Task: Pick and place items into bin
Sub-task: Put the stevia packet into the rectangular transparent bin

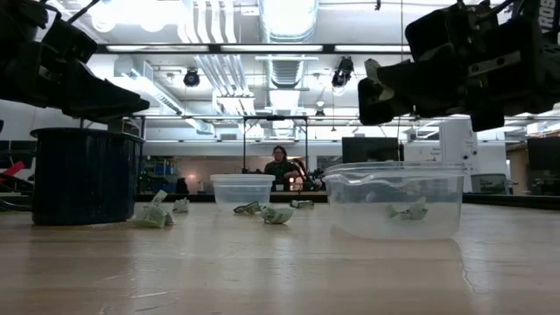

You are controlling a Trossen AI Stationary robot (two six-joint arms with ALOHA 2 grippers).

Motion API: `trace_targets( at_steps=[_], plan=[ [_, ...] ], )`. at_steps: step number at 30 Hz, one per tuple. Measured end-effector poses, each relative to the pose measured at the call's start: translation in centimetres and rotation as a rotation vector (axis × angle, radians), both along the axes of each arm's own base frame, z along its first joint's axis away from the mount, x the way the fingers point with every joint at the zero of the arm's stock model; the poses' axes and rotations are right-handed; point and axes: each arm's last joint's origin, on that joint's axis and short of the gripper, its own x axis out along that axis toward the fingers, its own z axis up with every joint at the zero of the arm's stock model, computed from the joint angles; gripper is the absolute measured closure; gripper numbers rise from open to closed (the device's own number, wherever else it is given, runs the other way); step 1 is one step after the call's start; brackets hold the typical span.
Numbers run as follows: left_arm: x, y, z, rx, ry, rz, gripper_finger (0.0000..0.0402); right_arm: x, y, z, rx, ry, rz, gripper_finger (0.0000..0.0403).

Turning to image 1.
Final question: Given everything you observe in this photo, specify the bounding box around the person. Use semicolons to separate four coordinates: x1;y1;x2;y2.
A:
262;144;304;193

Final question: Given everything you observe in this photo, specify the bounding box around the white pillar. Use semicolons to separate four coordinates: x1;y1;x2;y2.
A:
438;117;479;193

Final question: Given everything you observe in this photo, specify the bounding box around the round clear plastic container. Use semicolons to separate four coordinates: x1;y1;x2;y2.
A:
209;173;277;214

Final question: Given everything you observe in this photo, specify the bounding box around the black monitor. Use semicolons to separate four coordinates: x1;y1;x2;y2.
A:
526;136;560;172
341;136;404;165

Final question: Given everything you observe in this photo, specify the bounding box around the silver ventilation duct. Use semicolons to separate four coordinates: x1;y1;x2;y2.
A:
257;0;320;88

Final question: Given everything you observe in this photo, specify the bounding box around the black rig frame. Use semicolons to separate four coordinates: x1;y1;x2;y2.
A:
241;115;310;176

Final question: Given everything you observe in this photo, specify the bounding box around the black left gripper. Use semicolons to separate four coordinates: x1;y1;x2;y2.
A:
0;0;151;124

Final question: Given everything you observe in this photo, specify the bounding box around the grey office chair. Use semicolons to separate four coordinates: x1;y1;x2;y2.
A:
470;172;511;195

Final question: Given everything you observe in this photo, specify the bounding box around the rectangular clear plastic container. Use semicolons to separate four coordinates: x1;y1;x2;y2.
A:
322;161;466;242

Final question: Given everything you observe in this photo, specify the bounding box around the black mug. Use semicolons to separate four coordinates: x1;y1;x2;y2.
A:
29;127;146;227

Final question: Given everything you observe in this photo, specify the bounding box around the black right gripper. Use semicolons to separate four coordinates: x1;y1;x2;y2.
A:
357;0;546;133

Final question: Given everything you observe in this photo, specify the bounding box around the red plastic piece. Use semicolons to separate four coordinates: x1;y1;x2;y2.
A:
0;160;26;184

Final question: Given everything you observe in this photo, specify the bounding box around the black hanging spotlight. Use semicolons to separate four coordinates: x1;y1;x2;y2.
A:
331;55;355;88
182;67;201;88

